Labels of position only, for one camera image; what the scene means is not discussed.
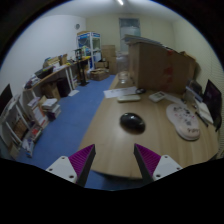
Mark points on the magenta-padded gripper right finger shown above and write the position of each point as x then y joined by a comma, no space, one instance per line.
165,165

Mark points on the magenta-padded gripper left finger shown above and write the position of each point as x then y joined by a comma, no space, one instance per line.
63,166

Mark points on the black computer mouse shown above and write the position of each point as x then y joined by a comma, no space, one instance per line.
132,122

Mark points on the white printed mouse pad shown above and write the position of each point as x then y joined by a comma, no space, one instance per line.
184,120

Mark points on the white shelf unit with books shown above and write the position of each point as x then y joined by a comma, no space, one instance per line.
20,126

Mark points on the black pen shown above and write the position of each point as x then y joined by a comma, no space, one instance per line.
202,119

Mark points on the stack of books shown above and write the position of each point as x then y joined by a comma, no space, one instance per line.
51,107

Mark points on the white notebook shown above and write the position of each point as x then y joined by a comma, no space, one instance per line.
206,112

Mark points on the short white remote control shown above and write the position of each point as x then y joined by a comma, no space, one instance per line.
156,96

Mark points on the long white remote control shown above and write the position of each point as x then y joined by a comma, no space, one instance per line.
128,98

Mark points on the black bin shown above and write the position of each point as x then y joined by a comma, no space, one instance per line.
63,87

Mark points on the black monitor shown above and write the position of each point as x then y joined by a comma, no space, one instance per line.
212,98

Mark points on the black stand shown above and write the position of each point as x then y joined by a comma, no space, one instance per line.
81,70

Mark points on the open cardboard box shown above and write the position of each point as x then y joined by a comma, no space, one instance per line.
99,74

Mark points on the large cardboard box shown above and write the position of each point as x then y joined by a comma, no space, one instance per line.
156,66

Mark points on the clear plastic jar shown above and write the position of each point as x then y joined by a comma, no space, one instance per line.
122,68

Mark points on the blue and white cabinet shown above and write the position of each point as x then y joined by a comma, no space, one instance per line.
89,45

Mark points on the ceiling light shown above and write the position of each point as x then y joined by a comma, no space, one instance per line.
120,2

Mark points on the round wall clock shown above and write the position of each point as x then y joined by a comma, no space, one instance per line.
77,26

